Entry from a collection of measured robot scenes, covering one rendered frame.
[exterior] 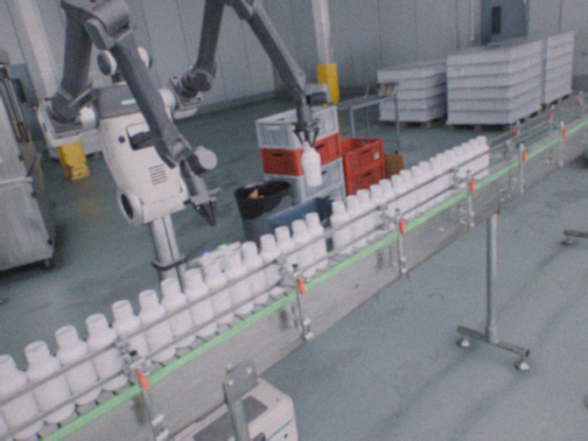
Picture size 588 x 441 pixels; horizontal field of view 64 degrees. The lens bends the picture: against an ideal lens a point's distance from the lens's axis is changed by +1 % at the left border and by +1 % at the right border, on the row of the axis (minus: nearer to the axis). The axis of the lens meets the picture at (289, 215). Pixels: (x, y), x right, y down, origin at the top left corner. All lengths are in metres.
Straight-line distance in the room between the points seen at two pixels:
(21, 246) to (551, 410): 4.18
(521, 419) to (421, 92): 6.63
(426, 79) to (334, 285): 7.14
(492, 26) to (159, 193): 10.81
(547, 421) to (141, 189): 1.91
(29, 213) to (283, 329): 3.69
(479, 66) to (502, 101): 0.62
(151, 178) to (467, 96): 6.65
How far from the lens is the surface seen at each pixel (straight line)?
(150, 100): 1.29
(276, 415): 2.09
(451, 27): 12.54
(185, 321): 1.17
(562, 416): 2.48
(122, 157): 1.67
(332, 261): 1.47
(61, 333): 1.10
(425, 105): 8.41
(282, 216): 2.11
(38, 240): 4.84
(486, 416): 2.41
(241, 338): 1.25
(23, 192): 4.73
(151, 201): 1.71
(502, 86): 7.67
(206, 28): 1.58
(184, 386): 1.20
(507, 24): 11.91
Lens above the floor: 1.64
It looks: 20 degrees down
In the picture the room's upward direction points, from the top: 8 degrees counter-clockwise
